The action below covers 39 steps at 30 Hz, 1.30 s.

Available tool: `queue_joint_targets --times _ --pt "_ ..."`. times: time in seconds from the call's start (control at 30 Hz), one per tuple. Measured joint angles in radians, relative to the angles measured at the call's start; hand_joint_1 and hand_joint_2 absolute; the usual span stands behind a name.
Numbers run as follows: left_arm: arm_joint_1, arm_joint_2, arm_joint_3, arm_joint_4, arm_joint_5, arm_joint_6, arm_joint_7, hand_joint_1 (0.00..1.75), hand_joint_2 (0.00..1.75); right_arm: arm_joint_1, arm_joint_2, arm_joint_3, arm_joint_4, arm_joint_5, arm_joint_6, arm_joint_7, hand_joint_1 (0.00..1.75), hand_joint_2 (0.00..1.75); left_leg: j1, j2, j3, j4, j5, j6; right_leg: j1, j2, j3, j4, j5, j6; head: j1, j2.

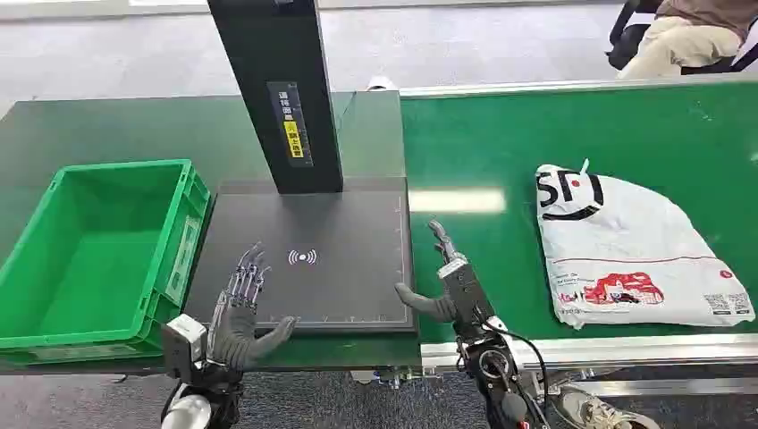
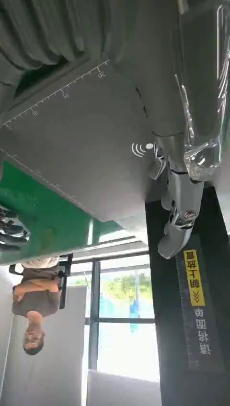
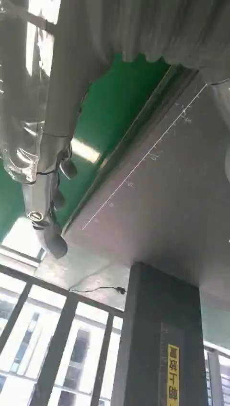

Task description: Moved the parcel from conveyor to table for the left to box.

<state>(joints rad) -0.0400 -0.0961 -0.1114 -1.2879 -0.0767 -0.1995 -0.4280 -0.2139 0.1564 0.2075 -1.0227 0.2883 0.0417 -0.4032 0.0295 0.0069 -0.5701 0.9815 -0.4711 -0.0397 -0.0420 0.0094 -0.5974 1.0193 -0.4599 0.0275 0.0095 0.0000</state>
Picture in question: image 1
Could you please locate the green conveyor belt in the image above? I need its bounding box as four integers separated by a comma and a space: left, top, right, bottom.
400, 80, 758, 345

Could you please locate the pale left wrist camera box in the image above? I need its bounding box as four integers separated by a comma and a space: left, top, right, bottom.
160, 314, 209, 381

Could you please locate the person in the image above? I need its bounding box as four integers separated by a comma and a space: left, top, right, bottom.
615, 0, 758, 81

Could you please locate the aluminium conveyor frame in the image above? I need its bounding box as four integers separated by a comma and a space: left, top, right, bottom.
349, 71, 758, 399

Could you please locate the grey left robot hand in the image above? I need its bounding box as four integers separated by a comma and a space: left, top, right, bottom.
206, 242, 298, 374

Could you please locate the white sneaker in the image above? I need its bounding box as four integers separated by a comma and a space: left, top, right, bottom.
552, 384, 662, 429

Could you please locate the black and yellow warning label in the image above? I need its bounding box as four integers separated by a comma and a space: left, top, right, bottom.
266, 80, 316, 169

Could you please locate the black office chair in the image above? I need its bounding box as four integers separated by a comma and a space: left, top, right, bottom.
604, 0, 758, 76

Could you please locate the black scanner base plate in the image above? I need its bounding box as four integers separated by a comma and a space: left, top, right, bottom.
183, 176, 419, 336

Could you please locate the green plastic crate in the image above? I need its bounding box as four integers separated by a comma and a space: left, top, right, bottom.
0, 158, 213, 366

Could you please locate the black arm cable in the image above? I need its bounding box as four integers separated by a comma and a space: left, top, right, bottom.
493, 327, 553, 418

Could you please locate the white printed parcel bag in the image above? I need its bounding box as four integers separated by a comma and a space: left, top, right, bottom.
535, 157, 757, 331

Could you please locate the black scanner column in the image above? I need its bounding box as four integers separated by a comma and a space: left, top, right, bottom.
206, 0, 345, 196

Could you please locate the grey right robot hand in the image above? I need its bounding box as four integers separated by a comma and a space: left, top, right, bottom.
394, 220, 496, 342

